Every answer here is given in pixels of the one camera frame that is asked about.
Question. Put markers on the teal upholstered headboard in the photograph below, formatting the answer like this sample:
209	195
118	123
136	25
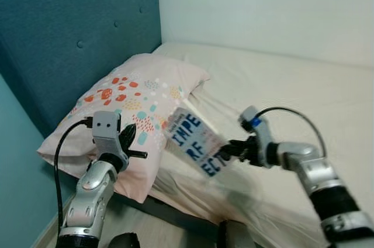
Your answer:
70	26

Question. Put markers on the white book blue letters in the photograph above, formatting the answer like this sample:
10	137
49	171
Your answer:
196	143

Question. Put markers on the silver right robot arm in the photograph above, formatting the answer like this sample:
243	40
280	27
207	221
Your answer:
310	169

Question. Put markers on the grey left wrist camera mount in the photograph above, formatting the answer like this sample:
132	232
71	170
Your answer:
106	125

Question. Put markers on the dark grey left robot leg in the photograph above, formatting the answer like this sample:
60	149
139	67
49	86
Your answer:
124	241

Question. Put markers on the dark teal bed frame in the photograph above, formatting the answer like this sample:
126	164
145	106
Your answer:
175	219

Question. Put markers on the pink patterned pillow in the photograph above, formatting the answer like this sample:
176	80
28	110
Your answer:
134	90

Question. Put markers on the dark grey right robot leg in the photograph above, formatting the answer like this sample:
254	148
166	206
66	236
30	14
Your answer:
235	235

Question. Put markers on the mattress with cream sheet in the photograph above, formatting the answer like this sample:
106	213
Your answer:
280	96

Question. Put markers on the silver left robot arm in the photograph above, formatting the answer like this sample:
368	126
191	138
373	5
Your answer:
93	195

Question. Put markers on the dark grey robot leg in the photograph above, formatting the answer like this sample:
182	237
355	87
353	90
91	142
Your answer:
235	235
124	241

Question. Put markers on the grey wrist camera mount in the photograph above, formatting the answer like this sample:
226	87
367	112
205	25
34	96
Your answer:
248	115
106	125

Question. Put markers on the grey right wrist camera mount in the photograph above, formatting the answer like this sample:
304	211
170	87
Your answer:
248	115

